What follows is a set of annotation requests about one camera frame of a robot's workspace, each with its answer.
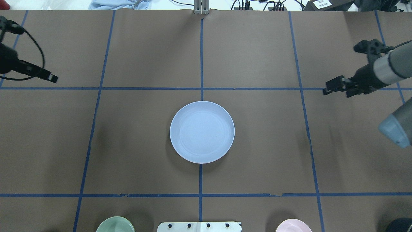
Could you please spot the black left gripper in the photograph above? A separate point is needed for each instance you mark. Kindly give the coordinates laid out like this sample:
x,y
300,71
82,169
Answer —
x,y
9,60

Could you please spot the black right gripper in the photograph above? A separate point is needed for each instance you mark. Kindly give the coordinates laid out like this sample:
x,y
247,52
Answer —
x,y
364,74

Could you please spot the blue plate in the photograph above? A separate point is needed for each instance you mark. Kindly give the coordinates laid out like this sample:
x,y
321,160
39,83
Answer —
x,y
202,132

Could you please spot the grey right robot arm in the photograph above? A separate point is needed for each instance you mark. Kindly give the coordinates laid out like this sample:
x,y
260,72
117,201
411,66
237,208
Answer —
x,y
386,66

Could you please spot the black box with label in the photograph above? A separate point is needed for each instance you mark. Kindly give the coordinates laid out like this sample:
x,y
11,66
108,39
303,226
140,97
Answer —
x,y
328,5

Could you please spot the light blue cloth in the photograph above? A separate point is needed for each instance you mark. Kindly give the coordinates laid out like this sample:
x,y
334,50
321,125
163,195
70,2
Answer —
x,y
119,4

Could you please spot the pink bowl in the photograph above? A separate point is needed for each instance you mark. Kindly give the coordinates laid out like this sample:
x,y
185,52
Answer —
x,y
293,225

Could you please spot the dark blue pot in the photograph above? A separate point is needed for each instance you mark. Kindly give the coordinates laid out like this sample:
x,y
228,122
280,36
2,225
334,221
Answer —
x,y
400,225

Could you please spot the green bowl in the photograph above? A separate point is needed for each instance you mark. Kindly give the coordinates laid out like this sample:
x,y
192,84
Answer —
x,y
116,224

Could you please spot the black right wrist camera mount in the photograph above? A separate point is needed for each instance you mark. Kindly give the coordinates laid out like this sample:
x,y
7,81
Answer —
x,y
373,49

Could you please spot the grey metal bracket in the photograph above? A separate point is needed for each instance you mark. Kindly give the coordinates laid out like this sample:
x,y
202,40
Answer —
x,y
201,7

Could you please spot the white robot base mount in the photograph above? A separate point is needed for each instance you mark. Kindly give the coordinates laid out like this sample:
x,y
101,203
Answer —
x,y
217,226

